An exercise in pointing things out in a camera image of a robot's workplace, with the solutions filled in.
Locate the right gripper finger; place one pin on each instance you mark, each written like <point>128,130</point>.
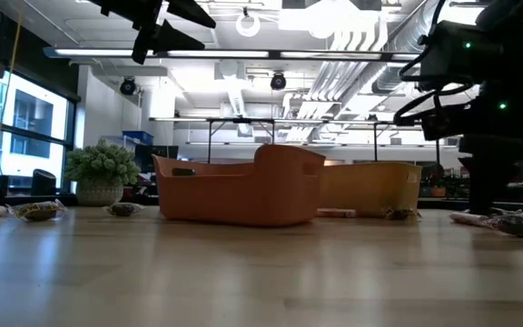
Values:
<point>481,181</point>
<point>502,181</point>

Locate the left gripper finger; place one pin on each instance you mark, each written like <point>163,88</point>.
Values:
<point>189,11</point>
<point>173,41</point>

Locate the yellow plastic bin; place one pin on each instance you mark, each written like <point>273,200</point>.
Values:
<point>370,191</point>

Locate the orange plastic bin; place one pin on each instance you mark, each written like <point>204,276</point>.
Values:
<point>243,195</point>

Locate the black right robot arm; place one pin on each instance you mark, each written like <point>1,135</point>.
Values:
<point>516,13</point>

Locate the black ceiling spotlight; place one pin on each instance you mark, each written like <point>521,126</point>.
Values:
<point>128,86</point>
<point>278,82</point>

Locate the overhead light bar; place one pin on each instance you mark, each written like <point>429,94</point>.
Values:
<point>275,54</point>

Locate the blue storage box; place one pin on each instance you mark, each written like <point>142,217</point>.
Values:
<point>139,137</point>

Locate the clear storage box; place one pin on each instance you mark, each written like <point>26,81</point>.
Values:
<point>116,141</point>

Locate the green potted plant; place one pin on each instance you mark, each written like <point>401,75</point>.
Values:
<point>102,168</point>

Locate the large window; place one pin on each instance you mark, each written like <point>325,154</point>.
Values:
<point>34,113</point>

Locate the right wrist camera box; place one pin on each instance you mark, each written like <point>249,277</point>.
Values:
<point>447,52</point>

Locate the silver ventilation duct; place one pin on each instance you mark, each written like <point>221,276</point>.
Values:
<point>407,45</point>

